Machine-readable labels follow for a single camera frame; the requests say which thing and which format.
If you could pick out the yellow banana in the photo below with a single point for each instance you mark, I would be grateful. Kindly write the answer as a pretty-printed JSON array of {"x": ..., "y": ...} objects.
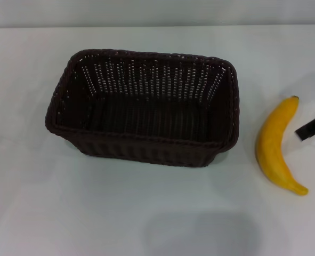
[{"x": 269, "y": 144}]

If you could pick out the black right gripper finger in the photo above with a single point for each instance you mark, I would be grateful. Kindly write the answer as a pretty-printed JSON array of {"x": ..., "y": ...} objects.
[{"x": 313, "y": 127}]

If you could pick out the dark brown woven basket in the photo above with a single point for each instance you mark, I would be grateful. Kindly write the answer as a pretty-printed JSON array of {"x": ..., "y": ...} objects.
[{"x": 146, "y": 149}]

